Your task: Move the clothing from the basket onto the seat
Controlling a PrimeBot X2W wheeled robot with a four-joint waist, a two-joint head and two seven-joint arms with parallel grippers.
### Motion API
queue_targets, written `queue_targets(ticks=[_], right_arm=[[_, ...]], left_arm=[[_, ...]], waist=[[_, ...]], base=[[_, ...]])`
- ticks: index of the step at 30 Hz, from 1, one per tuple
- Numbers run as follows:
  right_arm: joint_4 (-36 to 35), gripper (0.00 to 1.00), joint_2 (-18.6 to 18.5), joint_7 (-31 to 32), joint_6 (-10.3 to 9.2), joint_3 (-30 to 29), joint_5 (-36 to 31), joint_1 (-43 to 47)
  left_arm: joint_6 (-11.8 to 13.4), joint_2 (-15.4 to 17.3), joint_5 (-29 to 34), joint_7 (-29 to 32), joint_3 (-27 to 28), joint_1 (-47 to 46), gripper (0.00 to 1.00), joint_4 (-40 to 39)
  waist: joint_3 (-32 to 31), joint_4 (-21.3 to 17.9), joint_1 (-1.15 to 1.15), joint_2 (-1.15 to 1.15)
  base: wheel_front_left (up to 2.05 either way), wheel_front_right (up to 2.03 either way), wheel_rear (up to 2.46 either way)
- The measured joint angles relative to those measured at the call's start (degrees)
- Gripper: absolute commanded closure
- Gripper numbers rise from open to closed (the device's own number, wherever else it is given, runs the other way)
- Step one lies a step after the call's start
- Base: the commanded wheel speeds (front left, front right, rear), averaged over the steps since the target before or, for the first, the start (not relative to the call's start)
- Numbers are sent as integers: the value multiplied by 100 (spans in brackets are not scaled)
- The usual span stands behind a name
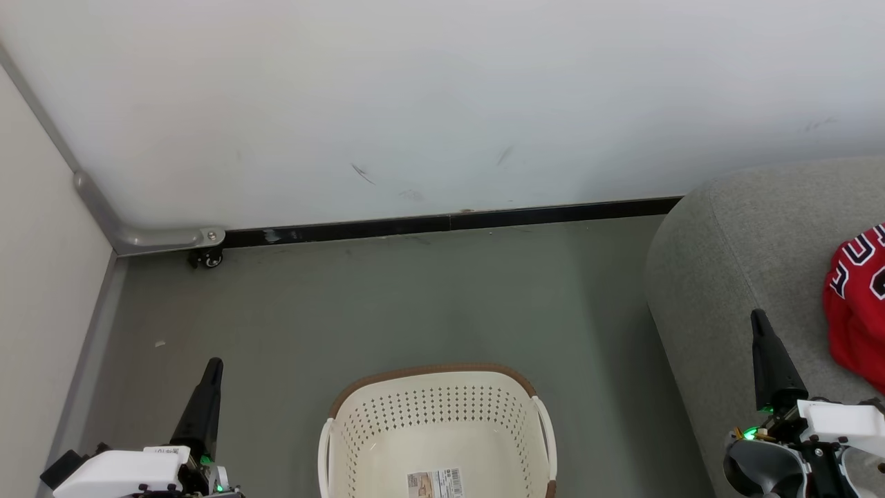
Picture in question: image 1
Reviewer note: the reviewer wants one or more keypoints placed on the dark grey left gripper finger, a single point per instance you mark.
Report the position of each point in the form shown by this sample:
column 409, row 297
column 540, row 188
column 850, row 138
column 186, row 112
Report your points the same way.
column 200, row 422

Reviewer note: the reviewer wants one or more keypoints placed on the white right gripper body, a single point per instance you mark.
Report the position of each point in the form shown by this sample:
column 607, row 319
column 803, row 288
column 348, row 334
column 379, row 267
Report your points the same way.
column 843, row 422

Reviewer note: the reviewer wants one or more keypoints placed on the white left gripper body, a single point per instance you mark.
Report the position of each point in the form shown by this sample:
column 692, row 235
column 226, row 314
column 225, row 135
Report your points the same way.
column 117, row 474

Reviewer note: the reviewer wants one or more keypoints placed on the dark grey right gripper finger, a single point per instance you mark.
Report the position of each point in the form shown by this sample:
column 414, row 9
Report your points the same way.
column 774, row 380

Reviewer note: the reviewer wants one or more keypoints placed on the red jersey with Bulls lettering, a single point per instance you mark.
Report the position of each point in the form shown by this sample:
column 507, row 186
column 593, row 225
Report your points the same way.
column 857, row 325

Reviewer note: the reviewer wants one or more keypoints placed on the cream perforated laundry basket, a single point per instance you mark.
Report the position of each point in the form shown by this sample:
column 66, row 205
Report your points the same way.
column 435, row 429

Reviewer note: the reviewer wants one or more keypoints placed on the grey fabric sofa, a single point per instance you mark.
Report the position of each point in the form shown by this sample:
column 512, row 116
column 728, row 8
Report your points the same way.
column 733, row 277

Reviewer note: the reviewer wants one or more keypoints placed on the small black caster wheel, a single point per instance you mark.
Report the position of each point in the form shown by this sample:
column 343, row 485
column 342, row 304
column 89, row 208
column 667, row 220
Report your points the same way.
column 207, row 258

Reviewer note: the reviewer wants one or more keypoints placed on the printed label sticker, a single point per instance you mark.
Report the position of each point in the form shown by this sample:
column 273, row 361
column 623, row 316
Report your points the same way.
column 435, row 484

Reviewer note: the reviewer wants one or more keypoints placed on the black baseboard strip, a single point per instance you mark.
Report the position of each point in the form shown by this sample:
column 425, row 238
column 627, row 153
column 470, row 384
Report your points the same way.
column 449, row 223

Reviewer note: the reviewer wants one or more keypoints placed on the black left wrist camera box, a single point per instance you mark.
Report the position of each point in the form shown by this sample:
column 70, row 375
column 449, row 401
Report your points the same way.
column 59, row 469

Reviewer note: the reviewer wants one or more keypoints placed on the grey metal frame bar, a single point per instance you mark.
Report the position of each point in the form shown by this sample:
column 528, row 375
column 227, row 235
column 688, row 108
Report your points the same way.
column 145, row 238

